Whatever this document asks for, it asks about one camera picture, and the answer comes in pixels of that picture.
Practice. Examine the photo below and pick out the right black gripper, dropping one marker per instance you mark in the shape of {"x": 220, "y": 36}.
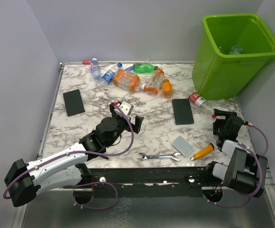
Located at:
{"x": 216, "y": 125}

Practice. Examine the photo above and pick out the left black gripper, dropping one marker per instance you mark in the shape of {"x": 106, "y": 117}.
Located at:
{"x": 136, "y": 127}

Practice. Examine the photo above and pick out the red label bottle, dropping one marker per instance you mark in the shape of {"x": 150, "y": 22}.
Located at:
{"x": 202, "y": 104}

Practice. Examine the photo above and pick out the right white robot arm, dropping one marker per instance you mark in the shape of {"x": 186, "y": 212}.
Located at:
{"x": 246, "y": 171}

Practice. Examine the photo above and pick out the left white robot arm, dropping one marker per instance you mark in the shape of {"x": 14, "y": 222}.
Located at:
{"x": 25, "y": 180}

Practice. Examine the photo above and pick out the green plastic bin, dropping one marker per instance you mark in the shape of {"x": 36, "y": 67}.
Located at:
{"x": 218, "y": 75}

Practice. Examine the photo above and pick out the clear bottle inside bin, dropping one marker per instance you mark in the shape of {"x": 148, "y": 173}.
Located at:
{"x": 236, "y": 50}

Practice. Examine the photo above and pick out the right black foam pad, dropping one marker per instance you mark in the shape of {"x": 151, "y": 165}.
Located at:
{"x": 182, "y": 111}

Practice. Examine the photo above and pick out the black foam pad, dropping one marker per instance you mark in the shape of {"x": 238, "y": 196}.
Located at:
{"x": 182, "y": 111}
{"x": 73, "y": 102}

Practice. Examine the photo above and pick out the orange label bottle centre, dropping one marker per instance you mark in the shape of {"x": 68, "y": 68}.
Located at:
{"x": 126, "y": 80}

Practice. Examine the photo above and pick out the orange label bottle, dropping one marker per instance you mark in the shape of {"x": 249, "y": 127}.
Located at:
{"x": 126, "y": 80}
{"x": 153, "y": 85}

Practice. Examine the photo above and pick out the orange label bottle back right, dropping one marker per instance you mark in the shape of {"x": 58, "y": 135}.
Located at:
{"x": 153, "y": 85}

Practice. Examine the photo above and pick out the blue label bottle back left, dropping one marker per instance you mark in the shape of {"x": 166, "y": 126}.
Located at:
{"x": 107, "y": 78}

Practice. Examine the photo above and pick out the grey rectangular sharpening stone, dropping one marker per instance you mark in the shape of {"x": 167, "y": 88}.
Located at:
{"x": 183, "y": 146}

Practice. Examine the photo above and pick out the green sprite bottle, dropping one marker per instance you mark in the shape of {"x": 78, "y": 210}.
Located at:
{"x": 141, "y": 68}

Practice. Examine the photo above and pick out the silver open-end wrench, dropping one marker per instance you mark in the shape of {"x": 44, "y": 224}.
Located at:
{"x": 171, "y": 157}

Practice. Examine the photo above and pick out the orange juice bottle right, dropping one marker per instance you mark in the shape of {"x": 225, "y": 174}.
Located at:
{"x": 167, "y": 90}

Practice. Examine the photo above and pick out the left black foam pad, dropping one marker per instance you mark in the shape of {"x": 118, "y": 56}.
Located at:
{"x": 73, "y": 102}

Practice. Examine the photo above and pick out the small clear bottle back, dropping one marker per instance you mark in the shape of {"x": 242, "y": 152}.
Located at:
{"x": 95, "y": 70}

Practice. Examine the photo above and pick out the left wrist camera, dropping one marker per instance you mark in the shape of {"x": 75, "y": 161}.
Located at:
{"x": 123, "y": 108}

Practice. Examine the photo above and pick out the orange screwdriver handle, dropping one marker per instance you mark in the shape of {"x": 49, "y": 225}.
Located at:
{"x": 203, "y": 152}

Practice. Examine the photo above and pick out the black base frame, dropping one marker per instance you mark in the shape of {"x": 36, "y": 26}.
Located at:
{"x": 153, "y": 182}

